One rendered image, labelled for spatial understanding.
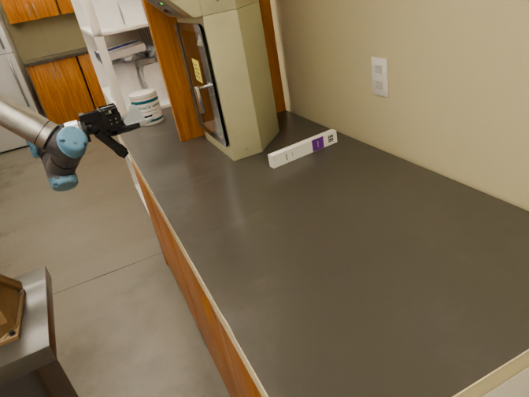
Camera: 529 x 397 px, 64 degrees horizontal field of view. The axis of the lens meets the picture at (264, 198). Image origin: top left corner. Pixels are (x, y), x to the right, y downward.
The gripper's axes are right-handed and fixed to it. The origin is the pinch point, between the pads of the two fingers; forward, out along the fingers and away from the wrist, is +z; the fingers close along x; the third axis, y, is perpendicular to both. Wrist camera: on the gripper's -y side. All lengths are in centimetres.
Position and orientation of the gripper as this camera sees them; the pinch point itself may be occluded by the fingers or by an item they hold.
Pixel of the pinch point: (149, 119)
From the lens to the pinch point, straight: 143.0
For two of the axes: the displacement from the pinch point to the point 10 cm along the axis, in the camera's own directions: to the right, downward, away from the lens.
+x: -4.3, -3.8, 8.2
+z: 8.9, -3.3, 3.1
